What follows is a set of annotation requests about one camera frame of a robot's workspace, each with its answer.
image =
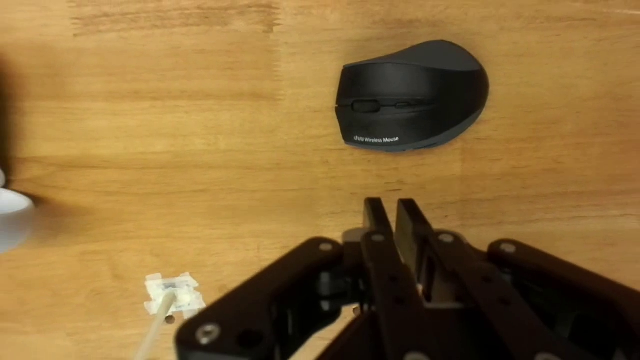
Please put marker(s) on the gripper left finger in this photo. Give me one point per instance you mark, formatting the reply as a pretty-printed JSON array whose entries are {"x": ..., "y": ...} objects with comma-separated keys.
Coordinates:
[{"x": 300, "y": 295}]

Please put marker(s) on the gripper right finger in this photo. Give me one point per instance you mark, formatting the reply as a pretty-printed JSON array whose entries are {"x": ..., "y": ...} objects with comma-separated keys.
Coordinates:
[{"x": 505, "y": 290}]

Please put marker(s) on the clear tape patch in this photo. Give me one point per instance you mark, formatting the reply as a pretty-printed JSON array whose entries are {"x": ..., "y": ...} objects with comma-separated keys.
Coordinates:
[{"x": 174, "y": 295}]

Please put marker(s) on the white round object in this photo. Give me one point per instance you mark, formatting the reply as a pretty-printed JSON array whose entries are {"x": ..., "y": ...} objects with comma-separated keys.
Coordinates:
[{"x": 12, "y": 217}]

